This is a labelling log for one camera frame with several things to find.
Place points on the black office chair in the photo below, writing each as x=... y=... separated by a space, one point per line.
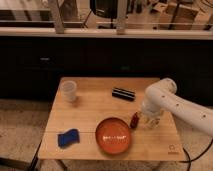
x=104 y=8

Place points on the translucent plastic cup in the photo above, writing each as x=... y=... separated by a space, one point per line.
x=68 y=90

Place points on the blue sponge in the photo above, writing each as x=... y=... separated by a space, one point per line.
x=68 y=138

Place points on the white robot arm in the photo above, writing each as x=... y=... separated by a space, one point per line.
x=162 y=95

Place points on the cardboard box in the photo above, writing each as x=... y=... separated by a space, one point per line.
x=177 y=17

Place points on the orange ceramic bowl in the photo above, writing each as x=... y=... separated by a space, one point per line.
x=113 y=136

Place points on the black rectangular case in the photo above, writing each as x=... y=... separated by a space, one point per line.
x=123 y=94

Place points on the dark red oblong object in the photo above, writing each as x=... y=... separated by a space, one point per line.
x=134 y=121

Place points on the clear plastic bottle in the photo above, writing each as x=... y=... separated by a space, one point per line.
x=153 y=122

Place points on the wooden table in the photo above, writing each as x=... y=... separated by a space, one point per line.
x=96 y=125

